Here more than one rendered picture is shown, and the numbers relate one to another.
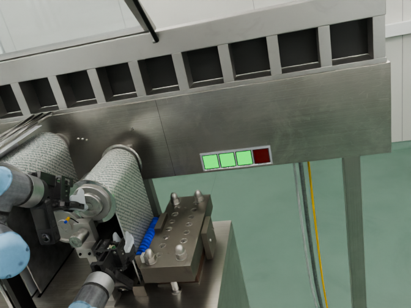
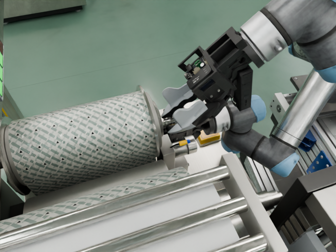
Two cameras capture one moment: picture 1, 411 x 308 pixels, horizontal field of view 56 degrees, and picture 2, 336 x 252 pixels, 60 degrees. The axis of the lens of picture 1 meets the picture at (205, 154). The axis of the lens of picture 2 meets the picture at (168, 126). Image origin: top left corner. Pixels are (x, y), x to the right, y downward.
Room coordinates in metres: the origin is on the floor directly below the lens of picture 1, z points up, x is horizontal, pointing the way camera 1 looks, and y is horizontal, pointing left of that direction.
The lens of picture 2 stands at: (1.18, 0.68, 1.70)
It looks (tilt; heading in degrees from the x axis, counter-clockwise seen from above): 52 degrees down; 237
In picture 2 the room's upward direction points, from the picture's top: straight up
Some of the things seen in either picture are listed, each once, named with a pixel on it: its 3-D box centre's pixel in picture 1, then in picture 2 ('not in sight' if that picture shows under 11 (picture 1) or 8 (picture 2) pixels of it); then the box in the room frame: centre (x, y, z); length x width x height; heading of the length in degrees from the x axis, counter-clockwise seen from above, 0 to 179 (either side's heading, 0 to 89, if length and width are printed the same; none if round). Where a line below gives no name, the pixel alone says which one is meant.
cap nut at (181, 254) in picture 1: (180, 251); not in sight; (0.95, 0.14, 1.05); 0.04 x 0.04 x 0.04
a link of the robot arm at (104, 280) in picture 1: (97, 286); (216, 119); (0.81, 0.35, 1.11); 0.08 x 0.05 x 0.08; 76
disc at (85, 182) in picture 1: (92, 201); (147, 121); (1.01, 0.36, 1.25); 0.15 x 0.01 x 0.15; 76
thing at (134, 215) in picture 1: (136, 216); not in sight; (1.11, 0.27, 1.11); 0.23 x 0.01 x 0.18; 166
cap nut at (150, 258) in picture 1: (149, 255); not in sight; (0.97, 0.23, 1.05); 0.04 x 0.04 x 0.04
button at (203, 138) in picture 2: not in sight; (206, 132); (0.74, 0.26, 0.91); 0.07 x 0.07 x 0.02; 76
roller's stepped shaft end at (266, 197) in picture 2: not in sight; (260, 202); (0.99, 0.62, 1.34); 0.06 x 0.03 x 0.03; 166
